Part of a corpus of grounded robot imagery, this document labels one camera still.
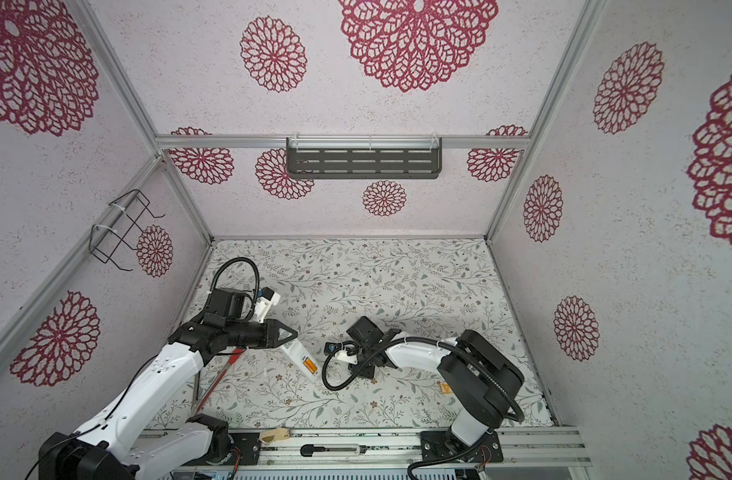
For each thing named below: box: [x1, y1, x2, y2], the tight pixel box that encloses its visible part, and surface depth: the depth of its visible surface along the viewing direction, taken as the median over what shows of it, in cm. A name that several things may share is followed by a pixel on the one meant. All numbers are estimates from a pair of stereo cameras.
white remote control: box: [281, 339, 321, 383], surface depth 77 cm
